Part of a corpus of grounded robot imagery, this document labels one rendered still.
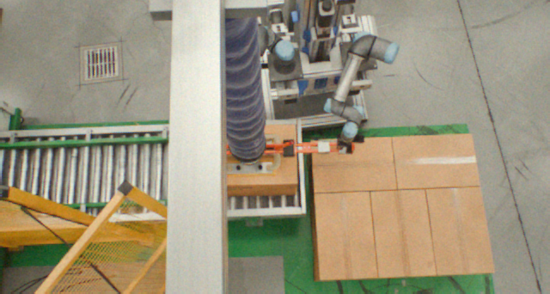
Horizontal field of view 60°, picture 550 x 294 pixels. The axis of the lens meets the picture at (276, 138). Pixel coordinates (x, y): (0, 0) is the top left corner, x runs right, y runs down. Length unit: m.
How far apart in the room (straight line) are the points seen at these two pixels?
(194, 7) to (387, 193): 2.68
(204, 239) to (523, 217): 3.75
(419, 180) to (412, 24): 1.68
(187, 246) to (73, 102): 3.76
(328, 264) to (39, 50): 3.21
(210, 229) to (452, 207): 2.88
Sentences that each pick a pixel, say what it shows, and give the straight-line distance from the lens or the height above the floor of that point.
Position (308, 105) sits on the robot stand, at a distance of 3.98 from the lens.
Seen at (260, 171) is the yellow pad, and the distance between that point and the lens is 3.03.
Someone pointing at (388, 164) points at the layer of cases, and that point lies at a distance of 3.57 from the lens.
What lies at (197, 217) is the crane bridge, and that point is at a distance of 0.89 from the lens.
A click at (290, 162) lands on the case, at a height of 0.95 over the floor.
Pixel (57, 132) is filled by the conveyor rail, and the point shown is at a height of 0.59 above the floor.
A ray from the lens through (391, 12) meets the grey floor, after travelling 4.72.
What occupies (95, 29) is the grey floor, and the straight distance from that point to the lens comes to 4.83.
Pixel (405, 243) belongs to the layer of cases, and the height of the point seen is 0.54.
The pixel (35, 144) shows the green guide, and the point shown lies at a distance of 3.84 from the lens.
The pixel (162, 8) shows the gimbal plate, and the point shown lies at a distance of 1.27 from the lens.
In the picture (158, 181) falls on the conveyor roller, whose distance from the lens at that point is 3.55.
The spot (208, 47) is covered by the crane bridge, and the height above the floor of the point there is 3.05.
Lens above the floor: 3.92
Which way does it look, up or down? 73 degrees down
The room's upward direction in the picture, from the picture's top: 1 degrees counter-clockwise
